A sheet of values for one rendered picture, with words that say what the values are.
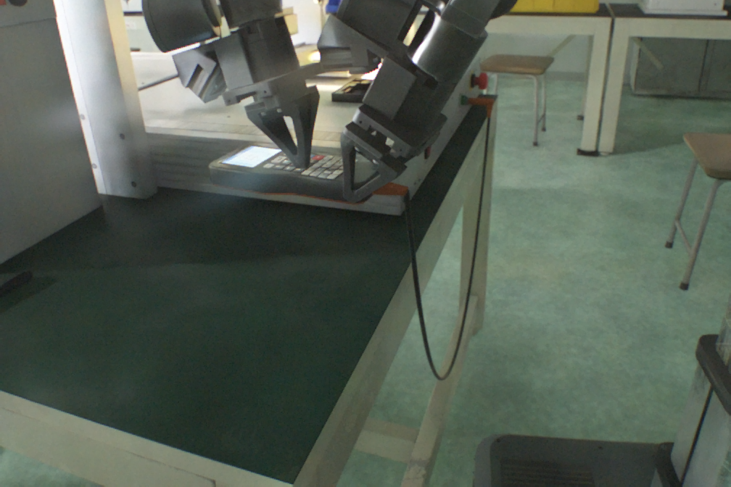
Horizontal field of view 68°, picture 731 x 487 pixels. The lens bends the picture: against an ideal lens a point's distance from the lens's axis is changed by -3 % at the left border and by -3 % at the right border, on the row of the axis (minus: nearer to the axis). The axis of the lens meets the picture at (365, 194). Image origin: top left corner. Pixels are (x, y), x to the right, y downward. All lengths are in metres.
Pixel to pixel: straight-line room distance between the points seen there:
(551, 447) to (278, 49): 0.89
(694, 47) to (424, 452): 3.94
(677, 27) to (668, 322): 1.70
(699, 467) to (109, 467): 0.69
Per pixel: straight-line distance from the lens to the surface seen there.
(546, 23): 3.21
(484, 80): 1.30
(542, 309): 1.95
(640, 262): 2.32
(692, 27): 3.26
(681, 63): 4.74
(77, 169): 0.94
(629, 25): 3.22
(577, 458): 1.16
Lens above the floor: 1.11
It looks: 24 degrees down
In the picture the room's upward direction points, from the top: 2 degrees counter-clockwise
